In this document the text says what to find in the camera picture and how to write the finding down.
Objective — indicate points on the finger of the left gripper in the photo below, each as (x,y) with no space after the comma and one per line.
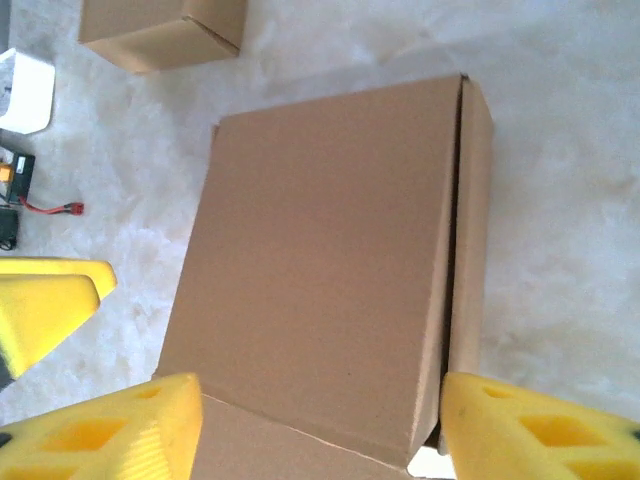
(60,267)
(45,315)

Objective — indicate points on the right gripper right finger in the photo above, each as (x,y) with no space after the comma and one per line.
(540,435)

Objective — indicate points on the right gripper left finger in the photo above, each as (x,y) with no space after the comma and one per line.
(110,435)

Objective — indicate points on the brown cardboard box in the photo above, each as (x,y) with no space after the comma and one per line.
(160,35)
(325,250)

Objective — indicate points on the black case with orange bits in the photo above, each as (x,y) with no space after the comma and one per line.
(22,172)

